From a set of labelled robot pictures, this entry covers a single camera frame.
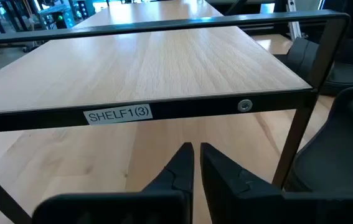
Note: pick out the black aluminium table frame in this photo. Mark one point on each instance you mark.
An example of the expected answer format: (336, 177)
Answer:
(263, 29)

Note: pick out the silver aluminium extrusion post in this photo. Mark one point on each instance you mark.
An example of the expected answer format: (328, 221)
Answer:
(294, 21)

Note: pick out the white shelf label sticker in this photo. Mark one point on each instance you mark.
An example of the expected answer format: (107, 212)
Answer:
(118, 114)

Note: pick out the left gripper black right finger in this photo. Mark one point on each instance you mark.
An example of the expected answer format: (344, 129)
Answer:
(226, 183)

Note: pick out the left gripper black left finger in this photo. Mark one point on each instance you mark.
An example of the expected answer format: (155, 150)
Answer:
(170, 183)

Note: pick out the black device green light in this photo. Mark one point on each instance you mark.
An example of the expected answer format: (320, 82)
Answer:
(59, 20)

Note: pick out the wooden shelf black metal frame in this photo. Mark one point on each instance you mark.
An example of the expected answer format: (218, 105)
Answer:
(132, 71)

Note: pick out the black rubber slide sandal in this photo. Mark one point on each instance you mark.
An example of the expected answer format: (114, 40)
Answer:
(335, 155)
(300, 56)

